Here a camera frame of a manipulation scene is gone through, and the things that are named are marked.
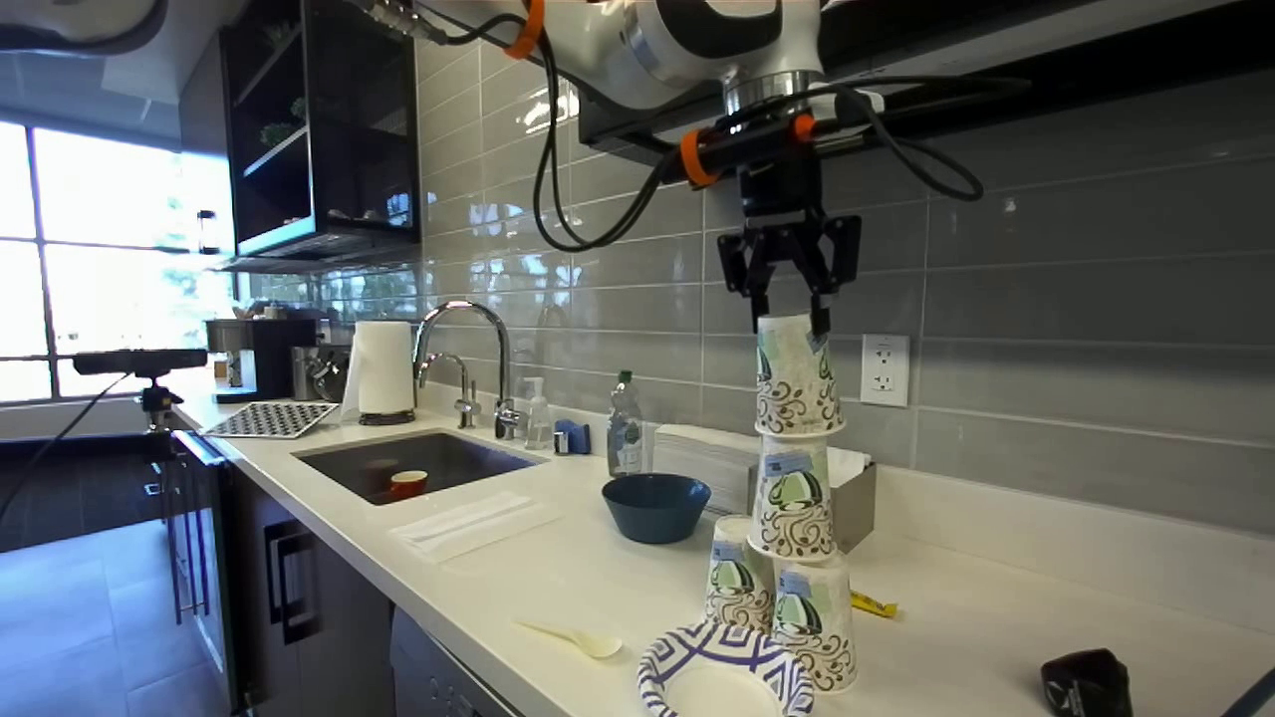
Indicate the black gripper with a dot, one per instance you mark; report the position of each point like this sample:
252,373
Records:
782,212

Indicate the white napkin stack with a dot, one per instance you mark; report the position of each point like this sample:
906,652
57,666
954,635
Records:
850,462

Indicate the black coffee machine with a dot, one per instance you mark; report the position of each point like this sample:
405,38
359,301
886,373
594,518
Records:
263,350

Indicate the clear dish soap bottle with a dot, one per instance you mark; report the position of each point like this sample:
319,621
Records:
623,433

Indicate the blue cloth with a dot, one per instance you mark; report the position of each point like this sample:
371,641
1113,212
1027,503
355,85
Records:
573,441

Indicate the blue bowl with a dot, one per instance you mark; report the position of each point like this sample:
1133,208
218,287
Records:
660,511

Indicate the clear soap dispenser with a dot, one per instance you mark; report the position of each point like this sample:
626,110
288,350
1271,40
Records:
531,419

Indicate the chrome gooseneck faucet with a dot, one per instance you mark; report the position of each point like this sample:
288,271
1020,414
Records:
503,380

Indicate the black upper cabinet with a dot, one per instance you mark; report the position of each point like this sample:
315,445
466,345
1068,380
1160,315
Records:
1061,52

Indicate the small chrome tap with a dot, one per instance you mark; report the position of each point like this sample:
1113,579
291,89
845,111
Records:
462,397

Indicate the yellow condiment packet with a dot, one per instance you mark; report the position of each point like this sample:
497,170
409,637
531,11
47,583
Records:
874,605

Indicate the steel sink basin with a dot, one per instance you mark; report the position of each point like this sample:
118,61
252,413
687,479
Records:
440,461

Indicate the white paper towel roll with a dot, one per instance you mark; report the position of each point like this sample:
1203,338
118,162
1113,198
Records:
385,373

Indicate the cream plastic spoon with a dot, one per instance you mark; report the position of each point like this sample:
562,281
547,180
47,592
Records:
592,641

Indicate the orange item in sink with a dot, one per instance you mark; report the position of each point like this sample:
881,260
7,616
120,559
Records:
409,485

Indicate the black open shelf cabinet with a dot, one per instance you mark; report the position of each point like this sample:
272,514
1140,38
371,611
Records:
319,199

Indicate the black rounded plastic object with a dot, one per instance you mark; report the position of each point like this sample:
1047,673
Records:
1085,681

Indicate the grey drying mat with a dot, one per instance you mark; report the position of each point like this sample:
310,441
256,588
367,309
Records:
272,419

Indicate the black tripod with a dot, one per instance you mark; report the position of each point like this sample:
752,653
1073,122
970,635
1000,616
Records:
159,398

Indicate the window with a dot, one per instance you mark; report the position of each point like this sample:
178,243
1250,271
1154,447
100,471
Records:
120,240

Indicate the black wrist camera orange mount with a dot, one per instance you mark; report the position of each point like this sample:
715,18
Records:
741,149

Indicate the white wall outlet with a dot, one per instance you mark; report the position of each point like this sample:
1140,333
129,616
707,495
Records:
881,369

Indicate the black bar camera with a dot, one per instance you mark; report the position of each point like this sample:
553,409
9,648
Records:
133,360

